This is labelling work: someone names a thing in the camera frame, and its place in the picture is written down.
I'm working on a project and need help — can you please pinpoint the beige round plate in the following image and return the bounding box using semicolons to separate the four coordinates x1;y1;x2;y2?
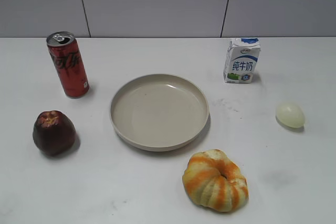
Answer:
109;74;211;152

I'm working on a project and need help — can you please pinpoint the dark red apple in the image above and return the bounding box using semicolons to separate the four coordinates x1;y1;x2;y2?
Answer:
33;110;76;156

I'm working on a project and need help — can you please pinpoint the orange white peeled orange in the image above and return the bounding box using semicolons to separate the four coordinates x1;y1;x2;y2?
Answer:
182;149;249;212

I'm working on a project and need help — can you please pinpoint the white egg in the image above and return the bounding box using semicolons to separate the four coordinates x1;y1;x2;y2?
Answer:
276;102;306;129

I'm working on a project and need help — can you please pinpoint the white blue milk carton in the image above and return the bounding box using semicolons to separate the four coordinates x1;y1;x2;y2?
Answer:
223;37;260;83

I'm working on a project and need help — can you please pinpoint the red cola can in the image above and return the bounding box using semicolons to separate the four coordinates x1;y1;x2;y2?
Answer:
46;31;90;98

